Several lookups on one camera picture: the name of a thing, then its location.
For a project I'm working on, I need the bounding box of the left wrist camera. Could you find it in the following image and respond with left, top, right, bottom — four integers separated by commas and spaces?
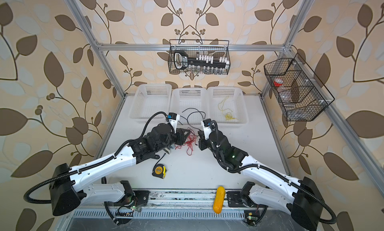
167, 112, 180, 123

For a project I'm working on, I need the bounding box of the yellow black tape measure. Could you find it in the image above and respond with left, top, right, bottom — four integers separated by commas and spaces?
152, 164, 167, 179

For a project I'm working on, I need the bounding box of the back black wire basket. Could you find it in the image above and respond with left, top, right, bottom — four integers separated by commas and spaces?
168, 39, 231, 75

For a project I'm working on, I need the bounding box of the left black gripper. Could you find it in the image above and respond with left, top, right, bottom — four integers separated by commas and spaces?
153, 126, 192, 153

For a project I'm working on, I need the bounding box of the black cable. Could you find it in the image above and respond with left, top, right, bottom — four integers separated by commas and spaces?
179, 110, 208, 132
178, 107, 207, 125

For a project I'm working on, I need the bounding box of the right white plastic basket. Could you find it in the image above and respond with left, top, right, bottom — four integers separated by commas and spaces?
208, 86, 249, 127

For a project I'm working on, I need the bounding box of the red white item in basket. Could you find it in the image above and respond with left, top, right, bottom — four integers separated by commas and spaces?
273, 78, 284, 88

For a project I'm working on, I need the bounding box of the side black wire basket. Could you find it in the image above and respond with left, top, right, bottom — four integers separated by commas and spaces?
264, 54, 335, 122

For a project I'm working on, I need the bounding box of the white plastic basket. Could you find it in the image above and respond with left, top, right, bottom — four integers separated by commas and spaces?
130, 84, 172, 122
169, 88, 208, 127
208, 86, 249, 127

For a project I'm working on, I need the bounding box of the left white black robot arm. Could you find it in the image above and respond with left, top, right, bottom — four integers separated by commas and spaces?
24, 111, 191, 226

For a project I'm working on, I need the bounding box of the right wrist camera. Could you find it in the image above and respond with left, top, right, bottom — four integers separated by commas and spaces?
201, 118, 212, 140

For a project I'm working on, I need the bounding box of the red cable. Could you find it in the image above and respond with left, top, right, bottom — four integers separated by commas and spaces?
175, 133, 199, 156

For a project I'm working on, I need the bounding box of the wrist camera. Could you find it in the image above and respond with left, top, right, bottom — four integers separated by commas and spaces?
167, 112, 180, 123
201, 118, 212, 140

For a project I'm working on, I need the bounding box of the yellow cable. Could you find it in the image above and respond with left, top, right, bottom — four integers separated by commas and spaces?
217, 95, 240, 122

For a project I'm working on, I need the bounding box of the yellow corn toy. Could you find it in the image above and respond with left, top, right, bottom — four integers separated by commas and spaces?
213, 186, 226, 214

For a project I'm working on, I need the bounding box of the left white plastic basket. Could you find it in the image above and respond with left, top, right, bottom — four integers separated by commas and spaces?
130, 84, 172, 122

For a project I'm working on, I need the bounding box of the middle white plastic basket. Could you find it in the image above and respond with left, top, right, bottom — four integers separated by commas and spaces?
169, 88, 208, 127

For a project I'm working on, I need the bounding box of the black socket tool set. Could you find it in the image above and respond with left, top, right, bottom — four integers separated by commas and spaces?
172, 51, 231, 70

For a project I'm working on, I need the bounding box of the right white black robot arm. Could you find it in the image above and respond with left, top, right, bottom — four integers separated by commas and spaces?
198, 119, 337, 231

